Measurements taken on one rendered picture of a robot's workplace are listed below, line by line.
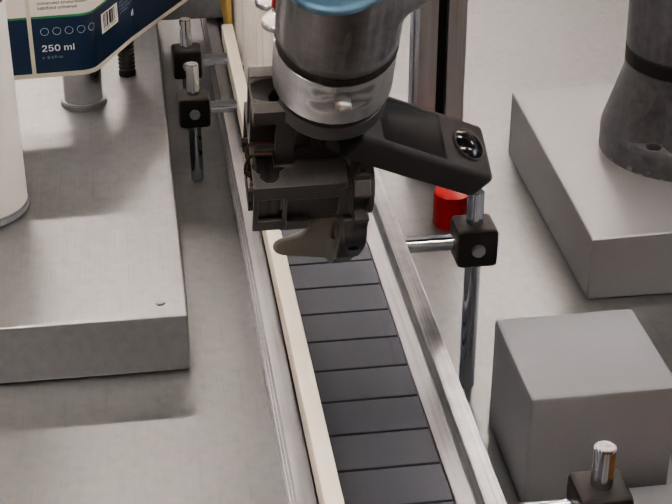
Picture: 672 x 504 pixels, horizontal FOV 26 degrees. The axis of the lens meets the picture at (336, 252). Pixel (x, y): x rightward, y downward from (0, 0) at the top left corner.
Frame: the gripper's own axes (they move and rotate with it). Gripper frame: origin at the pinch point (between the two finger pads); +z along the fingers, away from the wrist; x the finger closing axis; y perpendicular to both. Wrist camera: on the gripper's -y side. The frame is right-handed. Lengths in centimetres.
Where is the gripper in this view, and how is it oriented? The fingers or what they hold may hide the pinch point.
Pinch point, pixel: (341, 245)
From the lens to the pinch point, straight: 108.0
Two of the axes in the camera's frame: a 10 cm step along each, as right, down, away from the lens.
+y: -9.9, 0.7, -1.2
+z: -0.7, 5.1, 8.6
